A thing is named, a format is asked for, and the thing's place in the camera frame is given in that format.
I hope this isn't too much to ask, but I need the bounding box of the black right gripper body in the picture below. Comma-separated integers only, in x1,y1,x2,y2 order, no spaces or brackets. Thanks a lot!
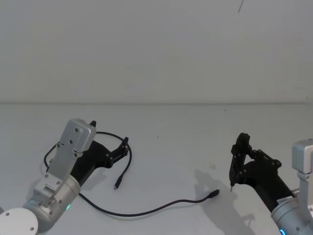
238,158,294,213

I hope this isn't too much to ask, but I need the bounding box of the long black plug cable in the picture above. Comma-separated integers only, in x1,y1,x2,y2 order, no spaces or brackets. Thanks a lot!
78,188,221,217

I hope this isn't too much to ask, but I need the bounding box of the white table cloth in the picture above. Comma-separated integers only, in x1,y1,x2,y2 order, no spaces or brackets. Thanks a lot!
0,102,313,235

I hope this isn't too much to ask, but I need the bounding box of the thin black looping cable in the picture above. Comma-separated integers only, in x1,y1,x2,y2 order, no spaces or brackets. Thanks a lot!
44,131,134,191

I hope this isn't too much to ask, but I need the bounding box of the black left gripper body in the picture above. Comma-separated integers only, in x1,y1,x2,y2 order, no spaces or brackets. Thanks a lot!
70,140,113,187

